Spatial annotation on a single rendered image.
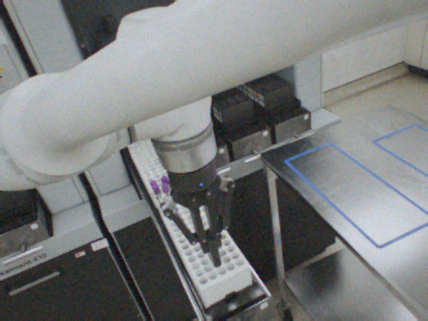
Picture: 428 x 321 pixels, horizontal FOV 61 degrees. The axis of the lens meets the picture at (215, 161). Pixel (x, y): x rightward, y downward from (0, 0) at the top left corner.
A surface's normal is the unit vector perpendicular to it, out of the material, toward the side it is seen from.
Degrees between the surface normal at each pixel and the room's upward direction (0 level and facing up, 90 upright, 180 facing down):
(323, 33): 119
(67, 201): 90
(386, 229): 0
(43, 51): 90
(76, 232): 90
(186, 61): 89
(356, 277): 0
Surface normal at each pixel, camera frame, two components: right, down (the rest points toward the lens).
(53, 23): 0.41, 0.47
